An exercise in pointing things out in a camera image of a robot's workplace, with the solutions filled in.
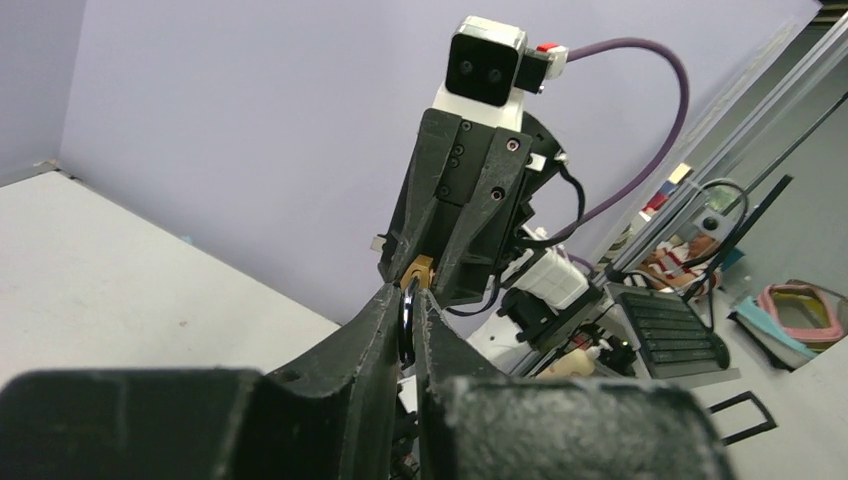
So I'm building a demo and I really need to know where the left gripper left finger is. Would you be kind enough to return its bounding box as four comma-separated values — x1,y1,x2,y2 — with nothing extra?
1,284,402,479

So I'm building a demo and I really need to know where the black keyboard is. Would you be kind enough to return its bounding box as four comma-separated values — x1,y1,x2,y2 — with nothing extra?
607,284,731,380

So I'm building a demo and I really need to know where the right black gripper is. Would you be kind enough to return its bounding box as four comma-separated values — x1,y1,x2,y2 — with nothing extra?
378,108,561,307

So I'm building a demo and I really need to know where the small brass padlock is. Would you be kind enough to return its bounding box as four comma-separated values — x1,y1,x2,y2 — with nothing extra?
398,255,433,369

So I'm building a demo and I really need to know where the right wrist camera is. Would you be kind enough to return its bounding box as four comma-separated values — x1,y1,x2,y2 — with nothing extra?
432,15,569,131

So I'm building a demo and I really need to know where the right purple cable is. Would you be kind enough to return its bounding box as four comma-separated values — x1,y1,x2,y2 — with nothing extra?
549,37,691,273

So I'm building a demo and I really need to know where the person in striped shirt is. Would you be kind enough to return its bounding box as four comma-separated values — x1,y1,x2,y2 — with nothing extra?
636,233,720,290

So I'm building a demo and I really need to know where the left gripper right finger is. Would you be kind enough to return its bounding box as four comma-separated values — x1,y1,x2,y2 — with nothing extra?
412,289,736,479

